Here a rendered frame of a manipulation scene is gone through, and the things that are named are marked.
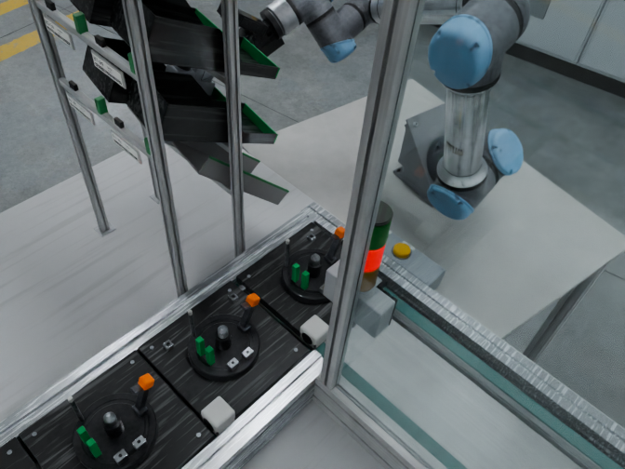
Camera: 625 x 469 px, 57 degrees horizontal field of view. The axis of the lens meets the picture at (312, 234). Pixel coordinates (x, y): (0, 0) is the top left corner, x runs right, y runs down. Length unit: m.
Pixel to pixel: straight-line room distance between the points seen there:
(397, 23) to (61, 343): 1.03
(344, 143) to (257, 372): 0.87
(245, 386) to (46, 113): 2.58
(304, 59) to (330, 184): 2.22
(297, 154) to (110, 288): 0.67
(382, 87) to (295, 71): 3.05
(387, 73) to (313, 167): 1.09
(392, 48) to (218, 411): 0.72
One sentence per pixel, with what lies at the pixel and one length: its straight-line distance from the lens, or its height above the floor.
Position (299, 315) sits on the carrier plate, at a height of 0.97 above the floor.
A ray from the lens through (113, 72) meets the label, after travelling 1.00.
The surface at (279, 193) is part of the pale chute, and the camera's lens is 1.35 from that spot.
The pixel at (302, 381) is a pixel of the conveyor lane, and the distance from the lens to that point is 1.14.
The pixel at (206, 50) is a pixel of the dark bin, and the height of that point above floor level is 1.45.
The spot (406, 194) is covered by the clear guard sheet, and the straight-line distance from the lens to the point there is 0.68.
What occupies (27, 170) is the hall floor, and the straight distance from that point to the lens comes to 3.13.
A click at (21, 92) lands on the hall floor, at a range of 3.67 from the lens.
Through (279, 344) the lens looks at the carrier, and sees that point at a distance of 1.17.
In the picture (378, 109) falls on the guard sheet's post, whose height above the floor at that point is 1.61.
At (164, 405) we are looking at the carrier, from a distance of 1.12.
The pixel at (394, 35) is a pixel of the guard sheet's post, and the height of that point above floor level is 1.70.
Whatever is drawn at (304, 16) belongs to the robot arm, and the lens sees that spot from 1.37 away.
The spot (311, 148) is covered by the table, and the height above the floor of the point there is 0.86.
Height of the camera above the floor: 1.97
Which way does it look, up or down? 48 degrees down
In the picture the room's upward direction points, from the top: 6 degrees clockwise
